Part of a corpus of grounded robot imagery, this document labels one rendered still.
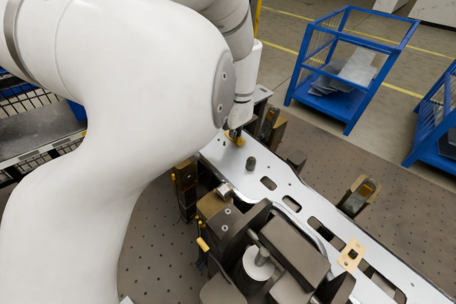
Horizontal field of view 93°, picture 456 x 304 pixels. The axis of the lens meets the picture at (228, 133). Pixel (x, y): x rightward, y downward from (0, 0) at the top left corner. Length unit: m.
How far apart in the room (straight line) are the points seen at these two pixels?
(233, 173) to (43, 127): 0.65
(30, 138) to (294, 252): 0.82
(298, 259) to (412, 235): 0.86
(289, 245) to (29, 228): 0.33
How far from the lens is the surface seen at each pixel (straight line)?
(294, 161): 0.78
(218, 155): 0.73
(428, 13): 8.31
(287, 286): 0.42
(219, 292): 0.48
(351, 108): 2.81
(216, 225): 0.47
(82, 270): 0.25
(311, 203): 0.69
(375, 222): 1.16
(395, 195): 1.31
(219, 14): 0.33
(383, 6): 8.33
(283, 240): 0.41
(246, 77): 0.59
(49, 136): 0.90
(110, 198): 0.19
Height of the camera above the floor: 1.55
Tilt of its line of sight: 43 degrees down
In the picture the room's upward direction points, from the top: 5 degrees clockwise
